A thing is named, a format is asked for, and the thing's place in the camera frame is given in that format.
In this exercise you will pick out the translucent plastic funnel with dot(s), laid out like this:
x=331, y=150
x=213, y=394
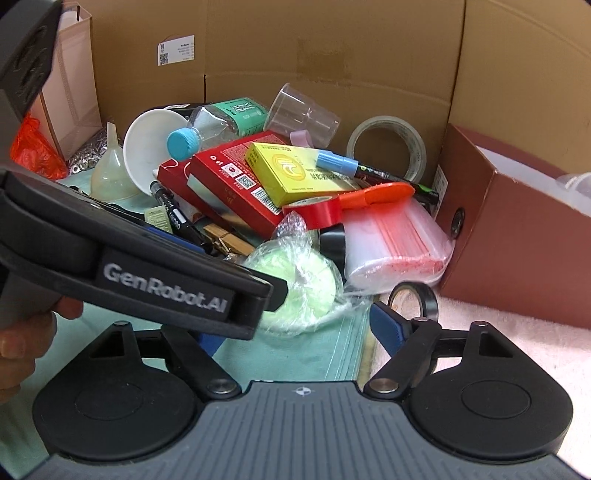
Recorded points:
x=110, y=180

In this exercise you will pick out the person's left hand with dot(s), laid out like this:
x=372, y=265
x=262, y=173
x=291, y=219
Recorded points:
x=27, y=340

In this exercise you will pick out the pink small tape piece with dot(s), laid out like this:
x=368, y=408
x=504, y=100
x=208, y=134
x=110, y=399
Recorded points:
x=301, y=138

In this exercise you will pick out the bag of metal rings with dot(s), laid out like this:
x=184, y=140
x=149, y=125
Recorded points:
x=88, y=155

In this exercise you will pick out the yellow small box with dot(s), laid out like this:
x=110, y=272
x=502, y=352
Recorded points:
x=290, y=173

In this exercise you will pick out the black marker pen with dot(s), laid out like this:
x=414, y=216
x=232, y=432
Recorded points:
x=182, y=226

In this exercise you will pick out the zip bags pack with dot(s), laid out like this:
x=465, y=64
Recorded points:
x=387, y=244

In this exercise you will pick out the marker with blue cap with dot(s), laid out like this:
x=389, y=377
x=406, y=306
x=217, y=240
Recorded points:
x=328, y=160

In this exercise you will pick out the clear packing tape roll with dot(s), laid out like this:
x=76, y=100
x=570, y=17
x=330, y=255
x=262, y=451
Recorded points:
x=386, y=141

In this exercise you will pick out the black tape roll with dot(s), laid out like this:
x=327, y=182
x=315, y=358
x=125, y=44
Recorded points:
x=332, y=242

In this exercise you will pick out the red tape roll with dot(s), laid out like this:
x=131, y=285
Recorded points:
x=317, y=212

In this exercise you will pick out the wooden clothespin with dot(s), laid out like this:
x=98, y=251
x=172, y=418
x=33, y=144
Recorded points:
x=227, y=242

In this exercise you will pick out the white shipping label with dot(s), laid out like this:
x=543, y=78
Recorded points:
x=176, y=50

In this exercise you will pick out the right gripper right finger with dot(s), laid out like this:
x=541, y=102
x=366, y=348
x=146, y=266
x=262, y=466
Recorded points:
x=389, y=327

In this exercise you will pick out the plastic bottle blue cap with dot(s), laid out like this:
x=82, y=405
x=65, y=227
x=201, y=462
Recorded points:
x=216, y=124

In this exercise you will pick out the orange plastic comb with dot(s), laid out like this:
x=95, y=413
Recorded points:
x=387, y=193

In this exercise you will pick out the brown paper bag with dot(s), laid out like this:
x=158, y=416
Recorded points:
x=67, y=107

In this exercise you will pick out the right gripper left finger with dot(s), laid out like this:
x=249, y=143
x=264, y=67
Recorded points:
x=209, y=343

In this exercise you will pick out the green item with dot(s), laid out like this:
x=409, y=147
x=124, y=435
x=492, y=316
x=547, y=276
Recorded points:
x=316, y=294

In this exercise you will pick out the large red flat box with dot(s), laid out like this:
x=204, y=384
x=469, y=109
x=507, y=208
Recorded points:
x=222, y=178

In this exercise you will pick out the small black-rimmed tape roll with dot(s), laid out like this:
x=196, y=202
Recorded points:
x=416, y=300

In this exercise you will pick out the dark red storage box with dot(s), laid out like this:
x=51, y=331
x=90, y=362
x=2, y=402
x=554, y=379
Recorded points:
x=517, y=248

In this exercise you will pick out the orange plastic bag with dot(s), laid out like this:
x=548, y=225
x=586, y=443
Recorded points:
x=31, y=150

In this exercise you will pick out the large cardboard box wall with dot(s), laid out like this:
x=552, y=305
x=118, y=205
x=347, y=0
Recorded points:
x=517, y=71

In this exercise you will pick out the clear plastic cup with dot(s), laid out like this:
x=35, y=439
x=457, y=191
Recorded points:
x=293, y=111

